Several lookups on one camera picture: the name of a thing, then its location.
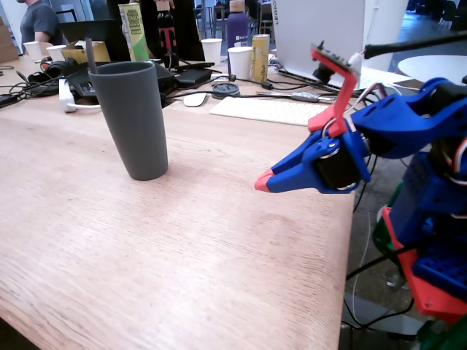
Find blue gripper black motor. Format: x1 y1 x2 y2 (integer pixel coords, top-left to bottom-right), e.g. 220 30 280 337
254 128 372 195

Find white keyboard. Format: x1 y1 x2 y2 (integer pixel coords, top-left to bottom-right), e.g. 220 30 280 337
209 96 331 127

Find black round lid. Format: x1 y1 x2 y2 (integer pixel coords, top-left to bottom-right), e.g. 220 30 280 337
211 82 242 101

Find yellow drink can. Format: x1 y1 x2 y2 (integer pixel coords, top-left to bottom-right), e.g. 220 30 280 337
252 34 271 84

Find white paper cup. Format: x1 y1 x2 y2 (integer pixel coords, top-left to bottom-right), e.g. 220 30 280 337
227 46 254 81
201 37 223 67
22 40 43 62
46 44 67 63

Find white computer mouse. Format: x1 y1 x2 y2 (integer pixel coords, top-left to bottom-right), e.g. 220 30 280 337
182 92 208 108

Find black power brick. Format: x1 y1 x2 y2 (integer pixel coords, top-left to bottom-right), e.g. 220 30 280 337
174 67 214 90

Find white laptop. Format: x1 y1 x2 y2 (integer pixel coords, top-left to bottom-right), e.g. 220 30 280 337
268 0 366 92

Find purple bottle wooden cap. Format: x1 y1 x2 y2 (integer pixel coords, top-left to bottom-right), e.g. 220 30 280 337
226 0 250 50

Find round white table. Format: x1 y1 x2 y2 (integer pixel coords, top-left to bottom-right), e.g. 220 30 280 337
397 55 467 85

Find tall gray cup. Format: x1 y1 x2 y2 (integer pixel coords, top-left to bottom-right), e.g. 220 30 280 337
88 61 169 182

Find black bottle pink letter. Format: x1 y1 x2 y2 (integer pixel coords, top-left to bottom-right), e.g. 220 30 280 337
155 0 180 69

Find green yellow carton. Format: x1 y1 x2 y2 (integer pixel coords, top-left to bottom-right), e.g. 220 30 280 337
118 2 151 63

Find yellow cardboard box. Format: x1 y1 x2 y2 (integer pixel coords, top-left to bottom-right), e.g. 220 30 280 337
60 39 111 65

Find black laptop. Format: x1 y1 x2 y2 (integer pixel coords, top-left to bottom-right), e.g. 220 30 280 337
58 18 131 62

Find white power adapter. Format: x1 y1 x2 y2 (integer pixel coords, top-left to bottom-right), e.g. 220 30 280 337
58 78 102 113

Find black headphones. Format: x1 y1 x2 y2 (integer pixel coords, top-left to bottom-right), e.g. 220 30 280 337
27 60 74 98

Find person in gray t-shirt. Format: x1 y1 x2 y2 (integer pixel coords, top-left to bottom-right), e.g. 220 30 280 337
16 0 63 47

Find brown cardboard box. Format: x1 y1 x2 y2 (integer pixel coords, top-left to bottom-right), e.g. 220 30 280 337
0 16 20 63

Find red camera mount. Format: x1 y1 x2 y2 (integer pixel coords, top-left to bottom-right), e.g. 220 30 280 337
307 49 361 139

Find small camera board with lens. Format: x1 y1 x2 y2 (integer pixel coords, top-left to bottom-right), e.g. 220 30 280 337
309 40 363 84

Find black sleeved camera cable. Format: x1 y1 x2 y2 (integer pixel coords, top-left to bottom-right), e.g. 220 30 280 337
364 31 467 60

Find red robot base plate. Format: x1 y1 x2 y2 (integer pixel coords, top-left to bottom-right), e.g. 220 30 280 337
382 206 467 326

